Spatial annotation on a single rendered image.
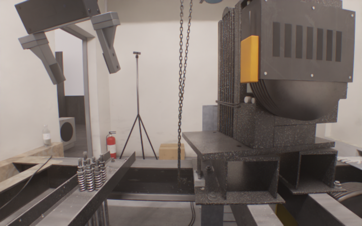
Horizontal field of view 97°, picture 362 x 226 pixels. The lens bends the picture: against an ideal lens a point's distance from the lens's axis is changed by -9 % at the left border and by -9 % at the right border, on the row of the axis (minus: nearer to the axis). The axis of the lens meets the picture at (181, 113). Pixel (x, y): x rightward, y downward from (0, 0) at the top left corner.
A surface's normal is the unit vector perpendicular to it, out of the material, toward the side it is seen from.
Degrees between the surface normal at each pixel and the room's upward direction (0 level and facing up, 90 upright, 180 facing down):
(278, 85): 90
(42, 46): 83
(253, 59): 90
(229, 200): 0
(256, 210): 0
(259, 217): 0
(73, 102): 90
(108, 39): 113
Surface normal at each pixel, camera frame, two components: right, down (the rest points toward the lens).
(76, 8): -0.07, 0.49
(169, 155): 0.00, 0.11
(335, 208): 0.00, -0.99
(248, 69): -0.98, 0.03
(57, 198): 0.99, -0.13
